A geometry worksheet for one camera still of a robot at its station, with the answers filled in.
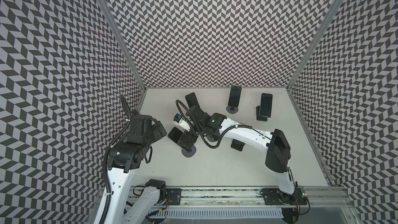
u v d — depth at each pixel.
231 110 1.07
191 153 0.85
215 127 0.57
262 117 1.01
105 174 0.38
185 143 0.68
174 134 0.80
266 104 0.96
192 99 0.96
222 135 0.53
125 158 0.40
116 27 0.88
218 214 0.69
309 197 0.74
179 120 0.67
